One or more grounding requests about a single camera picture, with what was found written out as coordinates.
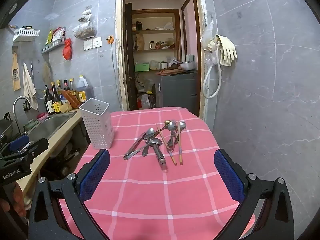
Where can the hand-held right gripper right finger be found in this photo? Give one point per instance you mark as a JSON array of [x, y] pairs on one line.
[[228, 175]]

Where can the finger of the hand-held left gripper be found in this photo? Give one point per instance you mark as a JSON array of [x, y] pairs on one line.
[[37, 145], [18, 141]]

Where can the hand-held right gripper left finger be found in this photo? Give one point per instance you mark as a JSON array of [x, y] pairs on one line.
[[96, 175]]

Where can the white perforated utensil holder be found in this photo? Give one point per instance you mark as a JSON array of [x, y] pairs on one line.
[[97, 127]]

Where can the wooden chopstick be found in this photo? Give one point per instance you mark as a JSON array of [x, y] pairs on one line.
[[180, 152], [165, 143]]

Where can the metal spoon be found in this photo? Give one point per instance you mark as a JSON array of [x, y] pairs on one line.
[[145, 151], [172, 126], [182, 125], [150, 131]]

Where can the small gold spoon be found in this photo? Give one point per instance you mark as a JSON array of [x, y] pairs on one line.
[[167, 122]]

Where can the person's left hand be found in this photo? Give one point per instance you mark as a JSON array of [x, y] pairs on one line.
[[17, 200]]

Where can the metal basin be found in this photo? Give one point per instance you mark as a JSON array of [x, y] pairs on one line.
[[6, 127]]

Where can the beige kitchen counter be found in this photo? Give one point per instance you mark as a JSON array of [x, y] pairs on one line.
[[57, 145]]

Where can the steel sink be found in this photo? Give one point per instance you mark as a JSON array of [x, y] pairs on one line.
[[50, 125]]

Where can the pink soap dish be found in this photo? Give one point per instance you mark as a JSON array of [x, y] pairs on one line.
[[42, 116]]

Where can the metal faucet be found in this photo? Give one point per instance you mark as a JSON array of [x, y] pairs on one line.
[[18, 98]]

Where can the dark pump bottle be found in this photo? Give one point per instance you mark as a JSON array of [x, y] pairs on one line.
[[48, 102]]

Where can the soy sauce bottle yellow label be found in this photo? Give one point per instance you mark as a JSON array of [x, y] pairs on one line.
[[56, 102]]

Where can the beige towel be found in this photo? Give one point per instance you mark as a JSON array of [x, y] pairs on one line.
[[30, 87]]

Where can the wooden grater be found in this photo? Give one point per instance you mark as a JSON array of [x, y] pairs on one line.
[[16, 80]]

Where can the pink checked tablecloth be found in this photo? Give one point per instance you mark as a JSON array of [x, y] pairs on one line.
[[155, 195]]

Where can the dark bottle with gold cap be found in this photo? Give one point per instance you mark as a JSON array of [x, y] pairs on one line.
[[59, 85]]

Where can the dark bottle with black cap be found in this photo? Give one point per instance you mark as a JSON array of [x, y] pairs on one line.
[[66, 86]]

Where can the sauce bottle with pale cap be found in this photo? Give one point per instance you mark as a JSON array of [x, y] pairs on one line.
[[72, 87]]

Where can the large oil jug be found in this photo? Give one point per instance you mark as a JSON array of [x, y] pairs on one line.
[[82, 90]]

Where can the hanging beige scrubber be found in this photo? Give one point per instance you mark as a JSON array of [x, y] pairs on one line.
[[46, 73]]

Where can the hanging metal utensil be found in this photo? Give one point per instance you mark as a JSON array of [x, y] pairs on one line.
[[32, 70]]

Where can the red plastic bag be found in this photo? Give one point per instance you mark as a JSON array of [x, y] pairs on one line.
[[67, 51]]

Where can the grey cabinet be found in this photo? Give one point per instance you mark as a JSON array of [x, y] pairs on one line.
[[177, 90]]

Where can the yellow packet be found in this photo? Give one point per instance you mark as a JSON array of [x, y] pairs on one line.
[[48, 37]]

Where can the red and white packets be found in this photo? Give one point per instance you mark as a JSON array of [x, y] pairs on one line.
[[58, 33]]

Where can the green box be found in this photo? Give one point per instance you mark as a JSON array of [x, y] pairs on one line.
[[142, 67]]

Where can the white pot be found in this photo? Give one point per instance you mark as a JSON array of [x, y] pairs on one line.
[[187, 65]]

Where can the wooden cutting board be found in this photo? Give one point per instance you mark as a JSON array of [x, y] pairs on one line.
[[170, 72]]

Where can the wooden ladle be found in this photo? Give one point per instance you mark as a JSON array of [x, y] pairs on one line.
[[174, 66]]

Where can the clear bag of dark dried goods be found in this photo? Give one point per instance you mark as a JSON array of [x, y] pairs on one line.
[[85, 31]]

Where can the dark wooden door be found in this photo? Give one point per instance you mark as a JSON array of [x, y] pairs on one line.
[[128, 55]]

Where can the cream rubber gloves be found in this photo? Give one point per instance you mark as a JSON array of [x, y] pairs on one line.
[[227, 50]]

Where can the orange plug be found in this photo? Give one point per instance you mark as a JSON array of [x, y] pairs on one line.
[[110, 40]]

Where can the black range hood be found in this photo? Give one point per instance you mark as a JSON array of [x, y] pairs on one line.
[[15, 5]]

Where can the clear hanging plastic bag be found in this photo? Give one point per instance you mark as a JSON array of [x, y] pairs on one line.
[[207, 38]]

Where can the clear bag of pale contents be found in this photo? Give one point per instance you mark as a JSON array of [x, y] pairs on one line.
[[85, 15]]

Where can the glass jar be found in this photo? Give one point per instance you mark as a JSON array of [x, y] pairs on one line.
[[152, 45]]

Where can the wooden shelf unit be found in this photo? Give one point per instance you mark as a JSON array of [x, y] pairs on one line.
[[155, 31]]

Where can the metal wall shelf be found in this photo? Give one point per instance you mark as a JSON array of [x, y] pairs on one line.
[[53, 45]]

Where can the white wall basket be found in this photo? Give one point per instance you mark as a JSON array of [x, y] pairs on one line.
[[25, 33]]

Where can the white light switch panel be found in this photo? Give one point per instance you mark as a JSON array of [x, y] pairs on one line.
[[87, 45]]

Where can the white wall socket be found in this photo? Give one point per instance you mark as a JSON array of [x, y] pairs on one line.
[[97, 42]]

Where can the worn door frame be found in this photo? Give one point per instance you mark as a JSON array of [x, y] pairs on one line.
[[119, 55]]

